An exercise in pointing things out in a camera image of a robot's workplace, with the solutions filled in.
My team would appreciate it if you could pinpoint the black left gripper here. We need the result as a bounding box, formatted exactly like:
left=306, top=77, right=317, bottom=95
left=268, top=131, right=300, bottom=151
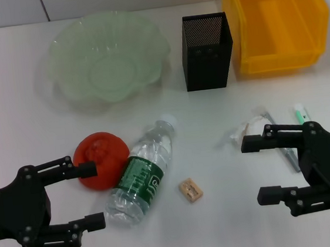
left=0, top=153, right=109, bottom=247

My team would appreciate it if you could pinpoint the grey pen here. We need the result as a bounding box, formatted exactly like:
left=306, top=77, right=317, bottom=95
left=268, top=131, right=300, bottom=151
left=262, top=108, right=303, bottom=177

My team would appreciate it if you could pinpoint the white paper ball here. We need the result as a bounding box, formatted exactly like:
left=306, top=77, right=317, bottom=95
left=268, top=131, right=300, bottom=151
left=212, top=105, right=274, bottom=151

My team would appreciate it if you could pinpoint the green utility knife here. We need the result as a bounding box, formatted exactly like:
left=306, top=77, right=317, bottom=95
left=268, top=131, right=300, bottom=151
left=292, top=102, right=313, bottom=124

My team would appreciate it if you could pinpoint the red-orange fruit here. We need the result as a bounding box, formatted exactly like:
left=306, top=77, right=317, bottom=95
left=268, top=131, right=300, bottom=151
left=69, top=128, right=134, bottom=194

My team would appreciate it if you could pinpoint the green label water bottle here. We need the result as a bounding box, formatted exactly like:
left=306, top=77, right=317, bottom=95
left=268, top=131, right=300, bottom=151
left=95, top=113, right=188, bottom=229

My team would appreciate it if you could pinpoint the black mesh pen holder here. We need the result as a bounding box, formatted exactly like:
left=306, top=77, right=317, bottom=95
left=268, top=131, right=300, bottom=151
left=177, top=11, right=238, bottom=93

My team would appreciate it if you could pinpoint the green glass fruit plate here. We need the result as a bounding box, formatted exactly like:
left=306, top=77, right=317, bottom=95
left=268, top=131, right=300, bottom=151
left=42, top=5, right=177, bottom=112

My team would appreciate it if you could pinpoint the yellow plastic bin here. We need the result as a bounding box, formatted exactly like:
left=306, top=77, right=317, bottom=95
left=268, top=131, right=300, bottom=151
left=221, top=0, right=330, bottom=78

